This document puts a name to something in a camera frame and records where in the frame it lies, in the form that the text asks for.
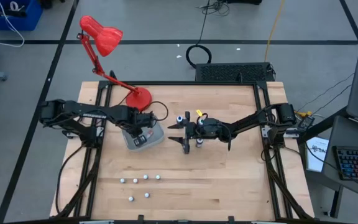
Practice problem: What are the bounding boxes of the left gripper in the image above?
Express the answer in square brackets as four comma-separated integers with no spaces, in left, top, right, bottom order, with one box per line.
[126,110,158,147]

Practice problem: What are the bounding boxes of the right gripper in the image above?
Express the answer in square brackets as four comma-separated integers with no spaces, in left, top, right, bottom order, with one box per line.
[167,111,233,156]

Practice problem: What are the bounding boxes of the grey plastic bin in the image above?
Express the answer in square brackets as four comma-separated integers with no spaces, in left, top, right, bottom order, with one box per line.
[121,119,166,152]

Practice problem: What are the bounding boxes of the black perforated computer case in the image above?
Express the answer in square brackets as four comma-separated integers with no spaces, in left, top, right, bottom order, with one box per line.
[195,62,276,83]

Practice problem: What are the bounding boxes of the red desk lamp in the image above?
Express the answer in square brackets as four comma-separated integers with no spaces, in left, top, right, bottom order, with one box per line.
[76,15,153,112]

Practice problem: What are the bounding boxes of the black power adapter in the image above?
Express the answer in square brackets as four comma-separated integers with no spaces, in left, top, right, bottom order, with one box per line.
[296,114,316,131]

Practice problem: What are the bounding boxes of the white printed paper sheet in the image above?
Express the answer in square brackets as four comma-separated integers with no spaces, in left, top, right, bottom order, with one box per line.
[305,136,330,174]

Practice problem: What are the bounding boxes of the blue plastic crate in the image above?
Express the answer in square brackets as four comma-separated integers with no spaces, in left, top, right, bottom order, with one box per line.
[0,0,44,32]

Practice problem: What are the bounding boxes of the backlit computer keyboard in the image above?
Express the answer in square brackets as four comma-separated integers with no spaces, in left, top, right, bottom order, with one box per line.
[335,145,358,182]

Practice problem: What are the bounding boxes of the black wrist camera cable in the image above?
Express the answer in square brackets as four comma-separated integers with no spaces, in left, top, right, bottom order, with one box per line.
[146,100,170,123]

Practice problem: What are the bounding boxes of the black lamp power cord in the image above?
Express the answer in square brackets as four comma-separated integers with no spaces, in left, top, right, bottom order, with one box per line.
[116,95,130,108]

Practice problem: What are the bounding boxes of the black coiled floor cable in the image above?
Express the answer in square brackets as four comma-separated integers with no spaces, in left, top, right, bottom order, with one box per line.
[185,0,213,70]

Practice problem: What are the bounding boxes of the black arm base cable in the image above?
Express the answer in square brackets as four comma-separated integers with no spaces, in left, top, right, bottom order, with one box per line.
[55,144,86,215]
[260,146,276,163]

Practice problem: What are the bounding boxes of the tangled black cables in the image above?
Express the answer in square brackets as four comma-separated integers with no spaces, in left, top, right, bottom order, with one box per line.
[197,0,231,17]

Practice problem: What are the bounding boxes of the yellow hanging cable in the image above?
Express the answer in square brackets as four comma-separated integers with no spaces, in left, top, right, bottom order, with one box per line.
[264,0,287,63]

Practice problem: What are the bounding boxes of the white cable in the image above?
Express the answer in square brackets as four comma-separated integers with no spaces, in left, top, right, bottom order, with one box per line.
[0,0,26,49]

